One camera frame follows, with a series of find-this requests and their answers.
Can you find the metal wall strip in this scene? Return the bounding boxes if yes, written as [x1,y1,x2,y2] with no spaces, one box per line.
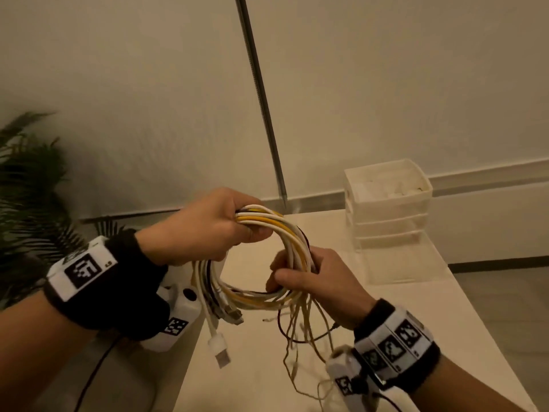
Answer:
[233,0,289,211]

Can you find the black right wristband with markers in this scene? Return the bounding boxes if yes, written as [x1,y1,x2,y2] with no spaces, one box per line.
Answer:
[352,298,441,393]

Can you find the person's left hand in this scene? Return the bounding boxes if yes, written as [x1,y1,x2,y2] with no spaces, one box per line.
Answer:
[135,187,275,267]

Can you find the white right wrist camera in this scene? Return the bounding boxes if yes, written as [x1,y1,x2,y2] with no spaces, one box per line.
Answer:
[325,345,419,412]

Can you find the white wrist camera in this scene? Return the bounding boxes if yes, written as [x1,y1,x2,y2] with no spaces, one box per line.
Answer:
[325,345,419,412]
[141,285,202,353]

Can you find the yellow cable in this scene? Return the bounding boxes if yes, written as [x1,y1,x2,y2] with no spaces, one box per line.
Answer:
[214,218,314,310]
[205,213,312,312]

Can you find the person's right forearm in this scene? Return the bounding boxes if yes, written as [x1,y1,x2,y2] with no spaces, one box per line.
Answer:
[409,355,526,412]

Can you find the white plastic drawer organizer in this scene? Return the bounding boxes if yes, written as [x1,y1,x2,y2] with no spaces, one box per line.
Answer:
[343,158,434,252]

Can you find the white table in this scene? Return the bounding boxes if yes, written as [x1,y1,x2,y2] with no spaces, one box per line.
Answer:
[171,209,539,412]

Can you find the person's right hand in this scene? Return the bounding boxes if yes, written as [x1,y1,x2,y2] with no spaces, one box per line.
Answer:
[265,246,377,331]

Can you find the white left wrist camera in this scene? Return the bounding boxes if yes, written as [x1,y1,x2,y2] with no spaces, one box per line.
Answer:
[141,285,202,353]

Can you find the black left wristband with markers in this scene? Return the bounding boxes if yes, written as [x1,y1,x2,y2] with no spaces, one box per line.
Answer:
[42,229,170,342]

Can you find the green palm plant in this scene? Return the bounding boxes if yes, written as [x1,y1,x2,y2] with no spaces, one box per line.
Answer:
[0,111,129,310]

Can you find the black wristband with markers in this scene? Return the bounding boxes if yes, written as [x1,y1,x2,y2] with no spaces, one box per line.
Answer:
[42,229,170,342]
[352,298,441,393]

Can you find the black left camera cable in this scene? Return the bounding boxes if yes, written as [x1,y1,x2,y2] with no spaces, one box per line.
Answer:
[73,334,123,412]

